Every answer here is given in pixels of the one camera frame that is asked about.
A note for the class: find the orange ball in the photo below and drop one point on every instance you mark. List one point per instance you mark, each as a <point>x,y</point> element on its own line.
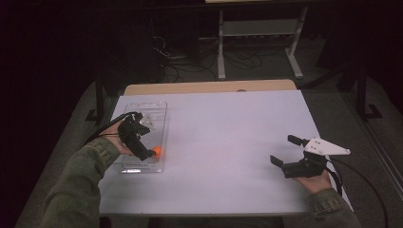
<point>157,152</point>

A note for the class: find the person's right hand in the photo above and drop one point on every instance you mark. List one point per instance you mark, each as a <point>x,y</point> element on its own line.
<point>315,183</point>

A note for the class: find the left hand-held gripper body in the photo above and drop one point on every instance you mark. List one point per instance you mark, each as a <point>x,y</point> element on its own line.
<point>130,133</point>

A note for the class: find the clear plastic tray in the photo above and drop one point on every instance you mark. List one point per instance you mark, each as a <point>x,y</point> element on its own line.
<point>158,136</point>

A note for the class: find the aluminium rail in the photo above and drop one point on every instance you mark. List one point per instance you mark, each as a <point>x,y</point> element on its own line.
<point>389,164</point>

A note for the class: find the black metal stand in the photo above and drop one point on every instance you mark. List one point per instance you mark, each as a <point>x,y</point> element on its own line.
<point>99,95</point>
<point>361,91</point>

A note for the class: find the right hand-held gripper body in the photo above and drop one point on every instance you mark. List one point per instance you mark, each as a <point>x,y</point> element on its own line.
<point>304,167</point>

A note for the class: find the white metal desk frame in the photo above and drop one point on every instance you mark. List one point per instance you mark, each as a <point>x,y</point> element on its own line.
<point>259,28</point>

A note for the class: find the person's left hand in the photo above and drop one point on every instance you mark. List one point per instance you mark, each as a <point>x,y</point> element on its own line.
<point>114,139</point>

